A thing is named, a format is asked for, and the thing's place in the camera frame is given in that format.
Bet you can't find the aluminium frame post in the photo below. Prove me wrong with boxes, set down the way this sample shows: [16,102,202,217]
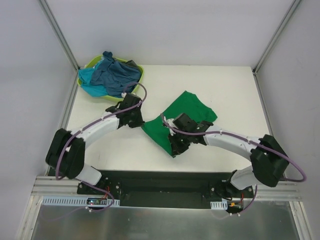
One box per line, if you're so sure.
[38,0,81,71]
[252,0,302,76]

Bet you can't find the right white slotted cable duct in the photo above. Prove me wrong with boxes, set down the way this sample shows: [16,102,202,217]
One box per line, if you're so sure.
[210,200,228,211]

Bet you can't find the left white slotted cable duct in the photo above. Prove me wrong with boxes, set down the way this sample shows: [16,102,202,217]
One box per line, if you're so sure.
[42,196,120,208]

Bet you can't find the right aluminium frame post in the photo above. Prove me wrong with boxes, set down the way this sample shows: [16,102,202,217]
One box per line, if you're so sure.
[252,0,302,76]

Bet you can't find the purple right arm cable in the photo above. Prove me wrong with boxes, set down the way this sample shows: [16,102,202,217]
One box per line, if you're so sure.
[161,113,308,221]

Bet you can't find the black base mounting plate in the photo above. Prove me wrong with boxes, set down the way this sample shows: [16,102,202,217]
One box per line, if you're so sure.
[76,170,260,211]

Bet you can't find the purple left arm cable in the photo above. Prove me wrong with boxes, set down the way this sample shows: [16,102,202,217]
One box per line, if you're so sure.
[55,81,148,213]

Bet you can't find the left aluminium frame post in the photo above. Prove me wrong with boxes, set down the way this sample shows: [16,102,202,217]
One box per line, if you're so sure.
[38,0,81,71]

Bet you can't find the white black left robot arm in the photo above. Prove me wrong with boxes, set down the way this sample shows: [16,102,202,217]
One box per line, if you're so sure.
[45,93,144,195]

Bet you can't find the dark blue t shirt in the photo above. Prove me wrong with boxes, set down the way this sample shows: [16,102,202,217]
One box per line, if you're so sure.
[91,51,142,98]

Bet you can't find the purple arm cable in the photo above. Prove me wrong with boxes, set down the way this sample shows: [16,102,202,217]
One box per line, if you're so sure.
[55,81,148,213]
[161,113,308,221]

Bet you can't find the grey t shirt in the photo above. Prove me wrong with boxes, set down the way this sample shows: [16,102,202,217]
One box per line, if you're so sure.
[125,60,139,70]

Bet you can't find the green t shirt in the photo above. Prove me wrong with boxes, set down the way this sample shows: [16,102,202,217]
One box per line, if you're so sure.
[142,91,218,158]

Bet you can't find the teal t shirt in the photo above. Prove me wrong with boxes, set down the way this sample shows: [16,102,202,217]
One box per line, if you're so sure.
[78,67,107,98]

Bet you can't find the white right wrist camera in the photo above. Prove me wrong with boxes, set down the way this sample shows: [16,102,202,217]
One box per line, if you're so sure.
[163,118,177,129]

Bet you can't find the white slotted cable duct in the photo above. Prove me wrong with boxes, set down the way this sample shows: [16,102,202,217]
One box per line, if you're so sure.
[210,200,228,211]
[42,196,120,208]

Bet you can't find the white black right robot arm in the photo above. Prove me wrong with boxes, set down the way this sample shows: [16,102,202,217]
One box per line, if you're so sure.
[161,113,289,198]

